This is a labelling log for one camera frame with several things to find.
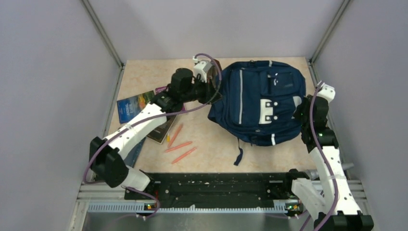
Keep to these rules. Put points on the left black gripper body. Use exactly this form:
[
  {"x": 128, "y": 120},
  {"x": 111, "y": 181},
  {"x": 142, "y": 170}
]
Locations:
[{"x": 200, "y": 91}]

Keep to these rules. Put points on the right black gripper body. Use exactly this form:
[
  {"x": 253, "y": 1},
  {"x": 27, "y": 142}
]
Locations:
[{"x": 299, "y": 113}]

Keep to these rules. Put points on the navy blue backpack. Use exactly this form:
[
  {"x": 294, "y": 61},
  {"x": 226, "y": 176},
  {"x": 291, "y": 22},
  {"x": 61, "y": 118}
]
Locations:
[{"x": 259, "y": 99}]

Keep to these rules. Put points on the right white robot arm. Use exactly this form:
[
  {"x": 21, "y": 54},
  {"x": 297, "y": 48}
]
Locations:
[{"x": 333, "y": 209}]

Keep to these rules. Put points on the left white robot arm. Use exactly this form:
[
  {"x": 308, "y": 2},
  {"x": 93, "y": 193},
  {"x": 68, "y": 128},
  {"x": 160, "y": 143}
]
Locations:
[{"x": 107, "y": 155}]

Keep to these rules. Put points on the purple green picture book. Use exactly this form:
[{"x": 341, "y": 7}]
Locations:
[{"x": 164, "y": 88}]

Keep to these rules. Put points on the brown wooden metronome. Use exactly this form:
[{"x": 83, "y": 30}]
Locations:
[{"x": 213, "y": 73}]

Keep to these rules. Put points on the dark brown paperback book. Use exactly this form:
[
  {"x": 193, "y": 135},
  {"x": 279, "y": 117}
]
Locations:
[{"x": 160, "y": 133}]

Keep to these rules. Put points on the middle orange pen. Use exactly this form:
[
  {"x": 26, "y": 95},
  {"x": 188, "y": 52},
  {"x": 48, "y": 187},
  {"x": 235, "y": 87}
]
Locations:
[{"x": 178, "y": 146}]

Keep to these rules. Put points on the blue Animal Farm book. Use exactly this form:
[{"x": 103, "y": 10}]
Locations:
[{"x": 128, "y": 108}]

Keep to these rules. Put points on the lower orange pen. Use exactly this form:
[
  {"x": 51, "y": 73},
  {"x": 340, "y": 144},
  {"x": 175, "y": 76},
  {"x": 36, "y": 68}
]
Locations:
[{"x": 184, "y": 155}]

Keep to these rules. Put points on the dark blue notebook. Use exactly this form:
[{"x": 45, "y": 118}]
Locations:
[{"x": 133, "y": 155}]

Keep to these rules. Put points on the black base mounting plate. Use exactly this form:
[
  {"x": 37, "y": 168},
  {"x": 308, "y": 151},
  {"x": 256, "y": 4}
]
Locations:
[{"x": 219, "y": 190}]

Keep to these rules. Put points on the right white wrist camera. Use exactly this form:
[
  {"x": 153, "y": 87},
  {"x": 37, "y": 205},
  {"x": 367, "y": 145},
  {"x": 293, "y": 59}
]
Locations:
[{"x": 326, "y": 91}]

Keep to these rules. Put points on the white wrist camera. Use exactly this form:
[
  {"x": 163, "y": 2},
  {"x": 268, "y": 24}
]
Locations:
[
  {"x": 326, "y": 91},
  {"x": 201, "y": 69}
]

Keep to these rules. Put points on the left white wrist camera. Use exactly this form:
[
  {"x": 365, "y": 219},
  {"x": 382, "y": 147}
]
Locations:
[{"x": 201, "y": 69}]

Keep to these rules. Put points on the aluminium frame rail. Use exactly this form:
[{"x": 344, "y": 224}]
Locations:
[{"x": 101, "y": 198}]

